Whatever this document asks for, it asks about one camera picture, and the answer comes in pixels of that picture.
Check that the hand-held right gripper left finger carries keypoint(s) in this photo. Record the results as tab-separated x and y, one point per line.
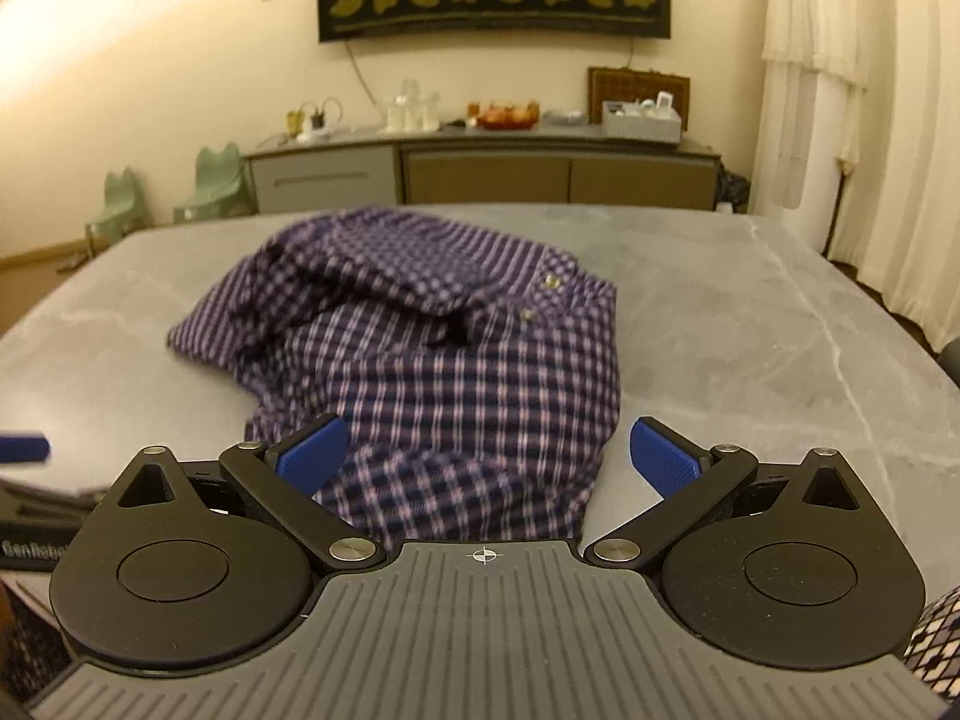
311	457

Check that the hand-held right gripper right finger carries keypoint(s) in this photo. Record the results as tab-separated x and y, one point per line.
664	461

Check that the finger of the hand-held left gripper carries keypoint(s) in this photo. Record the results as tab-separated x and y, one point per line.
22	447

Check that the purple plaid shirt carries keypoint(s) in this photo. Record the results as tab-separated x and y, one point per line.
450	360

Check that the green plastic chair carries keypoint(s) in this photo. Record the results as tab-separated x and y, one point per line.
217	180
120	199

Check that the black bag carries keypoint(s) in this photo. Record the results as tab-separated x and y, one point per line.
733	191

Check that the person's patterned clothing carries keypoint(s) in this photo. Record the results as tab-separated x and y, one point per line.
937	637

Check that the grey sideboard cabinet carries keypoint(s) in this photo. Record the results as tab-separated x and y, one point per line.
480	172

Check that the white floor air conditioner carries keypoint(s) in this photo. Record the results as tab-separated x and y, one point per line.
814	165

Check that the yellow glass cup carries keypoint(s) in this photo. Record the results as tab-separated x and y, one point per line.
294	124

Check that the grey storage box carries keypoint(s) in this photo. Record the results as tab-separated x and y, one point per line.
641	124

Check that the grey dish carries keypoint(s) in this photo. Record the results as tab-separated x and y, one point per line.
564	117

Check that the clear glass jars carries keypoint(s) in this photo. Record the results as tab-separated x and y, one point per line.
411	109

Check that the fruit bowl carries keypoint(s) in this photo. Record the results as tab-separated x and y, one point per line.
508	116

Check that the white curtain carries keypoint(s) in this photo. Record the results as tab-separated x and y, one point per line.
900	127

